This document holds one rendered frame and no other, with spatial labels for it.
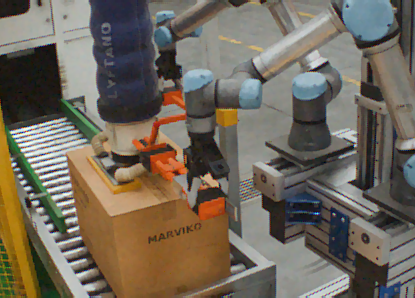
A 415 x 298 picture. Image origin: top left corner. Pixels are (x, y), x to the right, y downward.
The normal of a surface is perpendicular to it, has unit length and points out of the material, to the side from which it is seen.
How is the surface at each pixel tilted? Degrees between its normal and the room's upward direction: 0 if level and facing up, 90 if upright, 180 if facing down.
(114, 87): 73
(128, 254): 90
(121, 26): 77
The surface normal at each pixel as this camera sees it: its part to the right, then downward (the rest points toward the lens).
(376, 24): -0.26, 0.27
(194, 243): 0.43, 0.33
